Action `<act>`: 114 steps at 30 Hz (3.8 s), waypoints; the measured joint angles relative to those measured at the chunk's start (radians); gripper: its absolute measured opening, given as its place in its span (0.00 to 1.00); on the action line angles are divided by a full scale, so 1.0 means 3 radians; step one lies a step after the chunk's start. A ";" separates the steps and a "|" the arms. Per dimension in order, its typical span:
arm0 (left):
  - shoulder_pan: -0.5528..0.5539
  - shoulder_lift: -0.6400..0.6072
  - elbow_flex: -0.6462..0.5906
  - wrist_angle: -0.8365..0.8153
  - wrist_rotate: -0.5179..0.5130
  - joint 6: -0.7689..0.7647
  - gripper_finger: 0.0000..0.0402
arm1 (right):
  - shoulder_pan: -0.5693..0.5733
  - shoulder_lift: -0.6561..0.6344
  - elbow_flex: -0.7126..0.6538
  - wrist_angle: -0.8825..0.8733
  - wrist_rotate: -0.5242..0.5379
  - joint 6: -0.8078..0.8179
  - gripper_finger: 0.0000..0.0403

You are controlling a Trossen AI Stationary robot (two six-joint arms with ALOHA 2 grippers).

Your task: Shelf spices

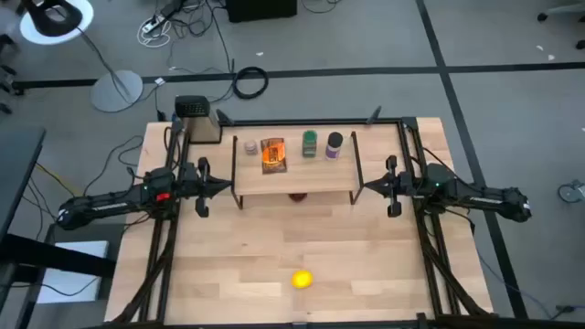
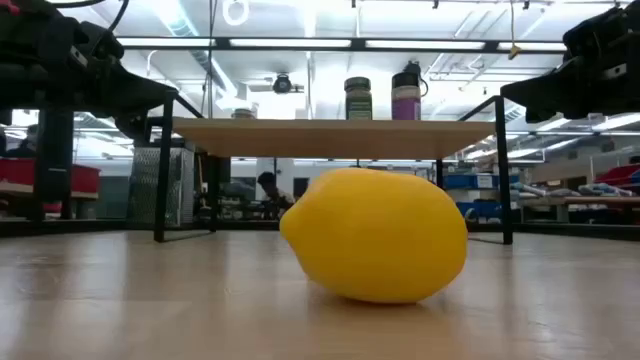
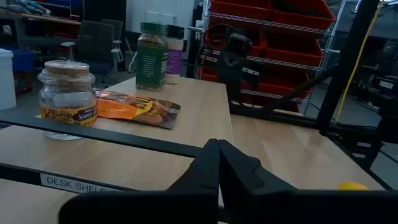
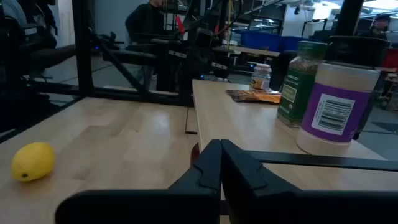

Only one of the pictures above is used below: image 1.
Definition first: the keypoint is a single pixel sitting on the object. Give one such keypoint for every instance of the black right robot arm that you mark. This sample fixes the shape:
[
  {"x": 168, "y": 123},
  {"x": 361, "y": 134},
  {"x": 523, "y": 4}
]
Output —
[{"x": 484, "y": 198}]

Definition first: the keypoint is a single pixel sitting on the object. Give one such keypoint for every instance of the floor lamp with round base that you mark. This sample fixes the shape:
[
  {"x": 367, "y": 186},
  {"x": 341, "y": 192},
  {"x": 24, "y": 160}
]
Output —
[{"x": 116, "y": 91}]

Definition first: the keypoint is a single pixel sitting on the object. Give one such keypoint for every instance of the white box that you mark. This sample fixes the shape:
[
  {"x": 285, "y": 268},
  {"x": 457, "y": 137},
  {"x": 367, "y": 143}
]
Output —
[{"x": 73, "y": 283}]

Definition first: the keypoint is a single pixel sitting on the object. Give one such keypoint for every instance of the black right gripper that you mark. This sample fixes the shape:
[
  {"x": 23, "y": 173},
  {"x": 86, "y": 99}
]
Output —
[{"x": 404, "y": 185}]

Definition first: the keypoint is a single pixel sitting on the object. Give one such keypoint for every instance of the small grey-lid spice jar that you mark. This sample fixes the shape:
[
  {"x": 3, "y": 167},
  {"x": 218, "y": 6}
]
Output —
[{"x": 251, "y": 147}]

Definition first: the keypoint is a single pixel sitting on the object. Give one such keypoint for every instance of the black desk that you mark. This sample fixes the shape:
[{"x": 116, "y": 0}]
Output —
[{"x": 16, "y": 164}]

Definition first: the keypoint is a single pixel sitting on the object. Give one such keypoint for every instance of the black-lid purple-label spice jar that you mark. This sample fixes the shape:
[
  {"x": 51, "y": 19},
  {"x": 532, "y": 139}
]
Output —
[{"x": 334, "y": 145}]

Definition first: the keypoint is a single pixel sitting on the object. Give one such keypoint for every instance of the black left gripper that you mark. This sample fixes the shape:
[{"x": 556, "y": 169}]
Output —
[{"x": 187, "y": 183}]

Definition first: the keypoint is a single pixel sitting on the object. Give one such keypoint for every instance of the metal box with black top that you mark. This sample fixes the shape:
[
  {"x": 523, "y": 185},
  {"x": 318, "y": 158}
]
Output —
[{"x": 198, "y": 121}]

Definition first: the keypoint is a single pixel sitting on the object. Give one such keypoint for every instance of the orange brown spice packet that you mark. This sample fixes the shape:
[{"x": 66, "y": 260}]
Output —
[{"x": 273, "y": 155}]

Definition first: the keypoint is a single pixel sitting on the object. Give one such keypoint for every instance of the dark red round fruit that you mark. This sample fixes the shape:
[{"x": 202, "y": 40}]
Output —
[{"x": 298, "y": 197}]

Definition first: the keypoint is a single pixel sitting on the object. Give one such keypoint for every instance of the black plug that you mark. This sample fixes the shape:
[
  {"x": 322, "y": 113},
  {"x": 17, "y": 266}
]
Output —
[{"x": 564, "y": 309}]

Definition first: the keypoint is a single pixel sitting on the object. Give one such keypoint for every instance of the chair base with black wheels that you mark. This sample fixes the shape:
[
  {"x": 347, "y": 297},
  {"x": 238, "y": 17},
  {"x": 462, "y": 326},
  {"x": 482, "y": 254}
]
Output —
[{"x": 542, "y": 17}]

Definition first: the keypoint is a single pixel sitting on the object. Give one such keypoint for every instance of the green-lid spice jar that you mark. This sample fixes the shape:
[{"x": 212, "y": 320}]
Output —
[{"x": 309, "y": 144}]

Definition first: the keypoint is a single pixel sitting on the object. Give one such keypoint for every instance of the wooden shelf with black frame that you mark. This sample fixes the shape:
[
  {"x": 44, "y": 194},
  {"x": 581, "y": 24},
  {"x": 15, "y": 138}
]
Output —
[{"x": 315, "y": 176}]

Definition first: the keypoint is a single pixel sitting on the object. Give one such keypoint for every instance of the yellow lemon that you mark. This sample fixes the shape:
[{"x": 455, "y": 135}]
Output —
[{"x": 302, "y": 279}]

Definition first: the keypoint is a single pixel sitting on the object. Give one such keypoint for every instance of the black metal table frame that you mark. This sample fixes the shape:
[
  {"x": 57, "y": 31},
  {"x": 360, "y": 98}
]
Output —
[{"x": 320, "y": 122}]

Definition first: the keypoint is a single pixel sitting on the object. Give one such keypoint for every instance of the grey caster wheel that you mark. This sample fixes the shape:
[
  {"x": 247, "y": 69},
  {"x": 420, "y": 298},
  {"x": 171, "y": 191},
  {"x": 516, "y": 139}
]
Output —
[{"x": 571, "y": 192}]

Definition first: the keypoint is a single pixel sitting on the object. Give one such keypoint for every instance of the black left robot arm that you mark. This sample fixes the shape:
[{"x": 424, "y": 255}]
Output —
[{"x": 109, "y": 205}]

